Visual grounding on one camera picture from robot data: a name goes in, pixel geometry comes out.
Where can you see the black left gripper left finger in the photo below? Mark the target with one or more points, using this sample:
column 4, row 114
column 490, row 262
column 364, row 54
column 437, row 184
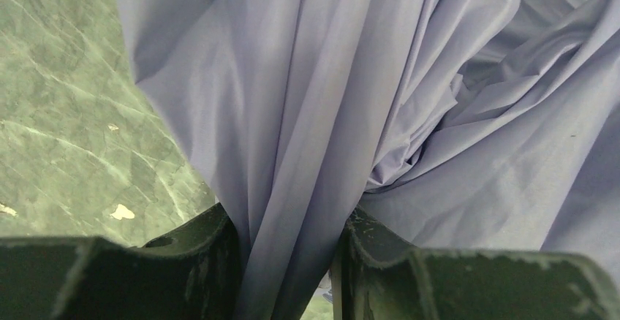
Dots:
column 191, row 272

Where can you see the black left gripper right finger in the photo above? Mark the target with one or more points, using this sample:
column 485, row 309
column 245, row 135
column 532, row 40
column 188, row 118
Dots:
column 378, row 275

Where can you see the lilac folding umbrella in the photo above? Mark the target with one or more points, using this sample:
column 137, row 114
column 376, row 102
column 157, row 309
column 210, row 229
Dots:
column 457, row 123

